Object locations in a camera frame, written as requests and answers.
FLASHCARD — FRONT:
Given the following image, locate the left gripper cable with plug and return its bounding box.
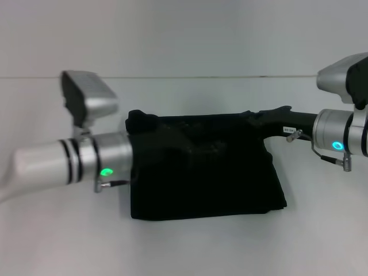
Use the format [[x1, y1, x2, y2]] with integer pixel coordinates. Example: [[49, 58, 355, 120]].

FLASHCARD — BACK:
[[94, 172, 136, 194]]

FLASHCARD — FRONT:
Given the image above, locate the gripper cable with plug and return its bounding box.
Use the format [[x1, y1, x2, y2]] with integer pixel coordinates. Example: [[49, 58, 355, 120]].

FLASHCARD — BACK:
[[94, 172, 136, 194], [285, 129, 352, 173]]

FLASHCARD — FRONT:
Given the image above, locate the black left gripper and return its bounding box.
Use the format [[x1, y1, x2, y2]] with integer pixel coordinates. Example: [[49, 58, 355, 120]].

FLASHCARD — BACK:
[[128, 126, 231, 167]]

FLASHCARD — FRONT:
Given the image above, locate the right gripper cable with plug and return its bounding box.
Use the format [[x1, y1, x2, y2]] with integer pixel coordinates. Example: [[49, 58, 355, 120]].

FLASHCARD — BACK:
[[285, 129, 352, 173]]

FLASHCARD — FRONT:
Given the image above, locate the black shirt with FREE print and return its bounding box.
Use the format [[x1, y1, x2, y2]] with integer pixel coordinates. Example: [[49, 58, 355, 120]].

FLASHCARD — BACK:
[[125, 109, 288, 223]]

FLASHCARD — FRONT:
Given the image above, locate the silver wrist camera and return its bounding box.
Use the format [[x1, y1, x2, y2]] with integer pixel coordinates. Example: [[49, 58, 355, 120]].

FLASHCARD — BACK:
[[315, 52, 368, 127], [59, 70, 120, 141]]

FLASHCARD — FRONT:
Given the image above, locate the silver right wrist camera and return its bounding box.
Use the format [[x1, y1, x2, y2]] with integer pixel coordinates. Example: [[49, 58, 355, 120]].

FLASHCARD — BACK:
[[315, 52, 368, 127]]

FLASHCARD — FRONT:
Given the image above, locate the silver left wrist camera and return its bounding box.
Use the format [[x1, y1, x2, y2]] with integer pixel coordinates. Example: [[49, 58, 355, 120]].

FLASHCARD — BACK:
[[59, 70, 120, 141]]

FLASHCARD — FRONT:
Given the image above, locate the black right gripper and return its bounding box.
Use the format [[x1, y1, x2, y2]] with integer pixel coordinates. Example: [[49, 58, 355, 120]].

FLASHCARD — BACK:
[[243, 105, 319, 142]]

